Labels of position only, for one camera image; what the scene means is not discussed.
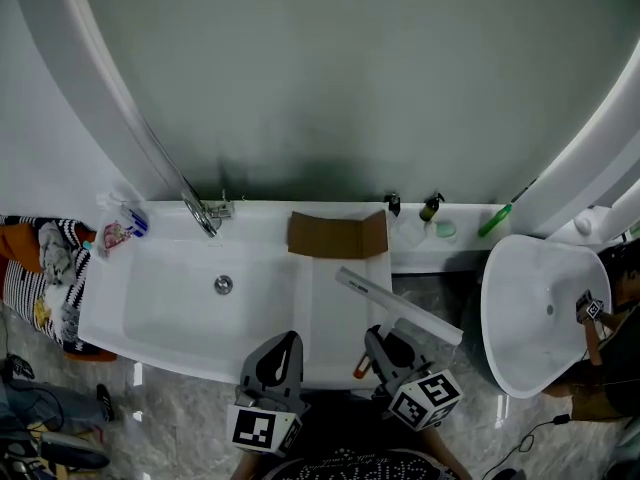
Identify another person's forearm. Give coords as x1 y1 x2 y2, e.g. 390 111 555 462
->
581 316 605 368

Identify black floor cable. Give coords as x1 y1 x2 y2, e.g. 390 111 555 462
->
481 414 572 480

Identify person's right forearm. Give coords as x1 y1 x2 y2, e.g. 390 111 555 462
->
421 424 472 480

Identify chrome faucet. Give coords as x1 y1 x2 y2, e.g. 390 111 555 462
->
180 187 236 240

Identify brown cardboard piece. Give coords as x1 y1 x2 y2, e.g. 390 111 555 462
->
285 208 391 261

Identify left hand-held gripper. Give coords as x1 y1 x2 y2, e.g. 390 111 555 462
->
225 331 312 459

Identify white freestanding basin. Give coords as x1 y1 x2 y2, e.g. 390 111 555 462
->
480 233 613 401

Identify black white striped blanket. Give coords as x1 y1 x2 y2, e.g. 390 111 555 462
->
0 214 109 362

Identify orange sofa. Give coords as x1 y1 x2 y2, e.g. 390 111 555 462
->
0 221 119 365

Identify pink packet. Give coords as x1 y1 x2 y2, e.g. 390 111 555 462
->
101 220 136 254

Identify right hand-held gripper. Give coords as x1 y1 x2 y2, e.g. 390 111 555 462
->
363 325 464 432

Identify blue grey fabric bundle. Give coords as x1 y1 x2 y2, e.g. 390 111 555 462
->
0 381 107 437

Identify small teal capped tube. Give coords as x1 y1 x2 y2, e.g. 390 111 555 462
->
81 237 112 265

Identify grey crumpled clothes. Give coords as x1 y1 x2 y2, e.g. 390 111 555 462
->
38 219 84 287

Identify white squeegee orange grip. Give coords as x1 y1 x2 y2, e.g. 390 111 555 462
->
334 265 465 381

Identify black striped shoe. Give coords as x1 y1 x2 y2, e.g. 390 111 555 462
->
95 382 117 424

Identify person's left forearm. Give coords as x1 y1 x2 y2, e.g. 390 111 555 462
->
234 449 267 480

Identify white ledge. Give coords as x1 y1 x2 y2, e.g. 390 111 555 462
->
389 201 517 276

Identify person's black printed shirt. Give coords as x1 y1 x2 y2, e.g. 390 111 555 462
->
263 391 452 480

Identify olive green pump bottle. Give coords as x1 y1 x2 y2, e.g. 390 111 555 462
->
418 191 447 224

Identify bright green spray bottle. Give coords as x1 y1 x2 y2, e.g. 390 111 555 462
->
476 177 539 239

